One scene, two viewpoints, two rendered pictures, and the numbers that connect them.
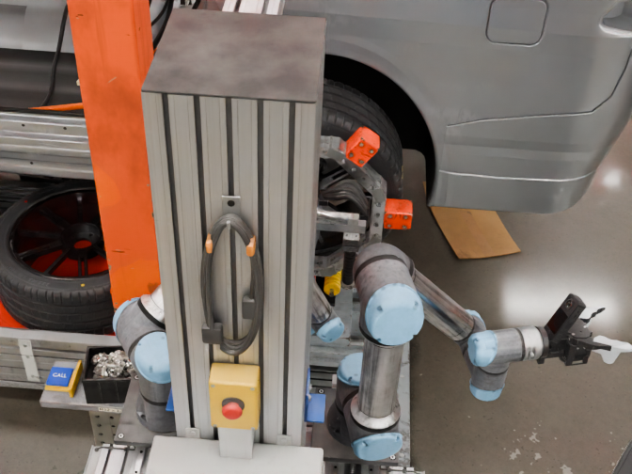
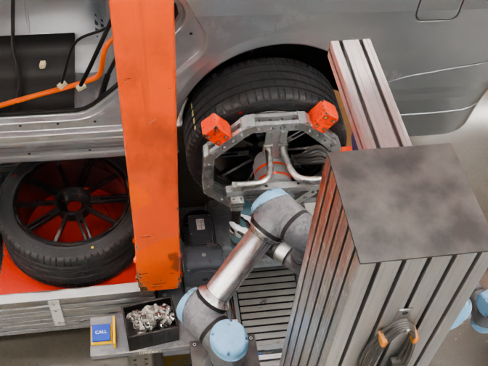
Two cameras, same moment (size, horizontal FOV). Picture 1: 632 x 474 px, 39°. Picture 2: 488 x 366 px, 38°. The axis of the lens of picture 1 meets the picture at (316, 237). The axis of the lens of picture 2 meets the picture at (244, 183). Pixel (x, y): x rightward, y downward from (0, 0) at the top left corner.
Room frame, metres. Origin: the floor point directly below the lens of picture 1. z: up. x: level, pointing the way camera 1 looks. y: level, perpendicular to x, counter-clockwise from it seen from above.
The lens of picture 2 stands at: (0.50, 0.62, 3.02)
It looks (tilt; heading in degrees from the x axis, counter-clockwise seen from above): 51 degrees down; 345
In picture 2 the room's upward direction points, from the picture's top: 5 degrees clockwise
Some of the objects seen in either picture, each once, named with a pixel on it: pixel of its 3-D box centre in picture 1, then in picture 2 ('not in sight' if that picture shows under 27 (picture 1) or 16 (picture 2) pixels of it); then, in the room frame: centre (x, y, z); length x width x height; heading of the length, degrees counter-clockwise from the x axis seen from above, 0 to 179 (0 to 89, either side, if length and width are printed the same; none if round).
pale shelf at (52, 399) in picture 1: (114, 388); (145, 332); (1.82, 0.62, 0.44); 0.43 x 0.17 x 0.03; 88
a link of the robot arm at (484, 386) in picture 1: (486, 371); (484, 311); (1.38, -0.41, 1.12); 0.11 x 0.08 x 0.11; 12
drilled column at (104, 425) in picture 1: (113, 431); (141, 358); (1.82, 0.65, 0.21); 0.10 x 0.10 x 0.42; 88
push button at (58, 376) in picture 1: (60, 377); (101, 333); (1.83, 0.79, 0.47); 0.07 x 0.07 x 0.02; 88
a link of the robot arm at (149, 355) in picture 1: (160, 364); (227, 343); (1.46, 0.37, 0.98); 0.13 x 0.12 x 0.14; 32
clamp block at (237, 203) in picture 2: not in sight; (235, 197); (2.07, 0.23, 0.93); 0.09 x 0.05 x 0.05; 178
